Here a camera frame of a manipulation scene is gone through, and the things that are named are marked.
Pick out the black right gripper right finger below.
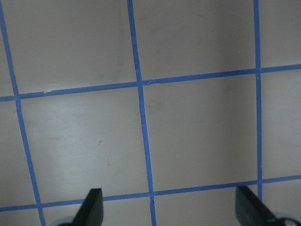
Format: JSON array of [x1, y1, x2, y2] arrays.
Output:
[[235, 186, 285, 226]]

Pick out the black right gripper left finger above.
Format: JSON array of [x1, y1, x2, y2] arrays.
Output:
[[71, 188, 104, 226]]

